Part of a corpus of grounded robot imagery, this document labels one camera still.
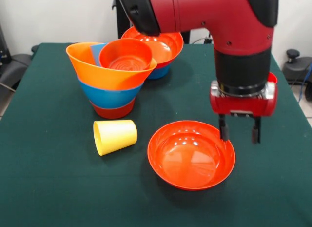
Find blue cup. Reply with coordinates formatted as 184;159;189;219
89;42;108;67

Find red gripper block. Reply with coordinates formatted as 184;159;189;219
209;80;278;145

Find large orange bowl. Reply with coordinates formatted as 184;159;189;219
65;42;158;91

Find small red-orange bowl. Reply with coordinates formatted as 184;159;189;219
90;98;137;119
99;38;153;72

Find wide red-orange bowl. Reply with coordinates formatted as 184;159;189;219
147;120;236;191
121;26;184;69

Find black wall cable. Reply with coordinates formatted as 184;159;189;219
191;31;215;44

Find black pedestal leg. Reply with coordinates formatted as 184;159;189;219
0;44;39;91
282;49;312;85

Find large blue bowl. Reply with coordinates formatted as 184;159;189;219
77;77;144;109

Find yellow cup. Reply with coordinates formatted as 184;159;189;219
93;119;138;157

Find small blue bowl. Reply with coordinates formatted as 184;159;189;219
147;63;171;80

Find red cup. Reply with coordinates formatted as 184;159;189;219
267;72;279;84

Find dark green tablecloth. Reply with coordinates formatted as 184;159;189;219
0;42;312;227

